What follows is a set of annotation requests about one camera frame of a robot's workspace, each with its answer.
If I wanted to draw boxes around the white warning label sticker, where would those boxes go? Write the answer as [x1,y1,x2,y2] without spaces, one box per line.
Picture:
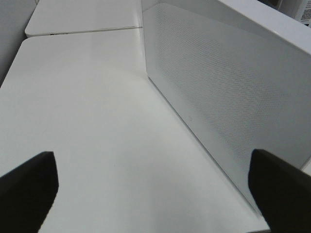
[295,0,311,27]

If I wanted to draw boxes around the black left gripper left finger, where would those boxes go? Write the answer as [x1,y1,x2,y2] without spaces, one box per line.
[0,151,59,233]

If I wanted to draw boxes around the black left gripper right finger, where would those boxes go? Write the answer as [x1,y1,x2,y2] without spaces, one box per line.
[248,149,311,233]

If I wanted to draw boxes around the white microwave door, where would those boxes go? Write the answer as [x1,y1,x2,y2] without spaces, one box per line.
[141,0,311,207]

